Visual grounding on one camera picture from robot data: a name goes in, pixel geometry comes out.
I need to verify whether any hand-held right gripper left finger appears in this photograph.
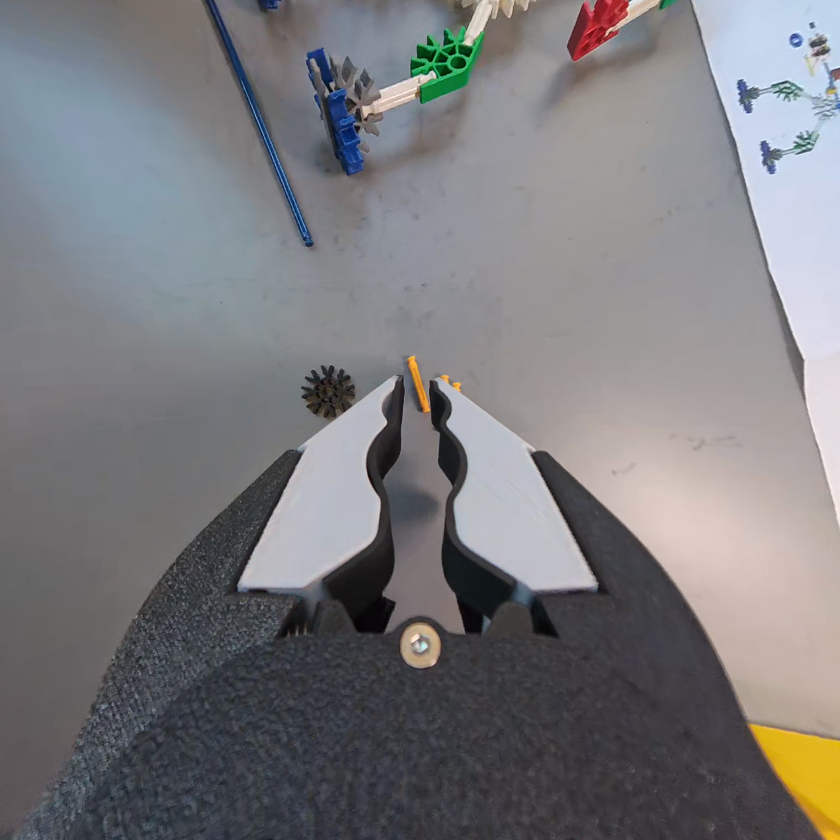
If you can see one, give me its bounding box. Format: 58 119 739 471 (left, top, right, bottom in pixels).
236 375 404 631

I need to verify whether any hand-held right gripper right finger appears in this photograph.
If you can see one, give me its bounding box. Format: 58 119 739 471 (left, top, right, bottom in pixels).
430 377 599 631

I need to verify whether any multicolour toy construction model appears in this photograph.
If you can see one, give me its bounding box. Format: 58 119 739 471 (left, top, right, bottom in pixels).
259 0 680 177

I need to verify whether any grey desk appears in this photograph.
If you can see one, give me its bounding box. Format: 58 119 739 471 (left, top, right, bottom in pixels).
0 0 840 837

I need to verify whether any small black gear connector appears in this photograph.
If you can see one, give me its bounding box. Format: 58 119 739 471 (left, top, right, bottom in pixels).
301 365 357 420

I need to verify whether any folded white instruction sheet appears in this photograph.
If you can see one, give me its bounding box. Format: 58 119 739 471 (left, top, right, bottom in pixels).
689 0 840 532

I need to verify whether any yellow plastic bin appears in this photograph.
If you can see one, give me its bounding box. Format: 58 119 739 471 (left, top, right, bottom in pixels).
748 722 840 840

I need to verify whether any long blue toy rod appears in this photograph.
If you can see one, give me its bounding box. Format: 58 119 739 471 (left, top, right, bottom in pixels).
203 0 315 249

